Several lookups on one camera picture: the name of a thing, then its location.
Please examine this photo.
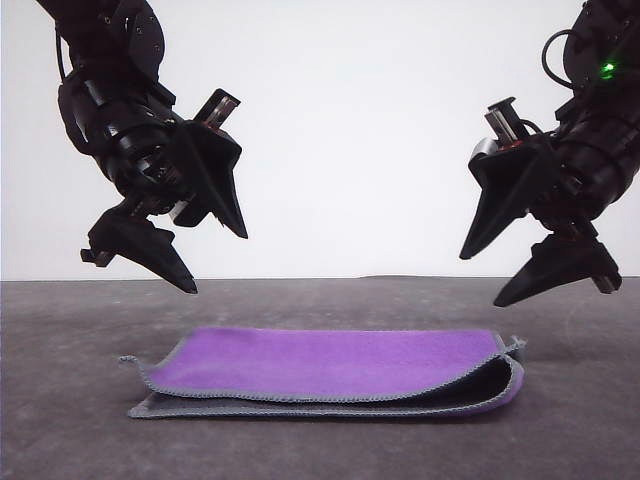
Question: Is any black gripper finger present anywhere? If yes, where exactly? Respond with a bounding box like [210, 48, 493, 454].
[458, 141, 559, 261]
[492, 232, 621, 309]
[172, 121, 250, 241]
[87, 209, 199, 296]

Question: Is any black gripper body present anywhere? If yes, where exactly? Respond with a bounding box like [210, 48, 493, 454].
[81, 89, 242, 266]
[484, 97, 640, 295]

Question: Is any purple towel with grey hem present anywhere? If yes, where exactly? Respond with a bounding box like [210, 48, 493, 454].
[118, 327, 527, 420]

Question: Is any grey table cloth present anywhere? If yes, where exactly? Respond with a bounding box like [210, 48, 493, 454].
[0, 274, 640, 480]

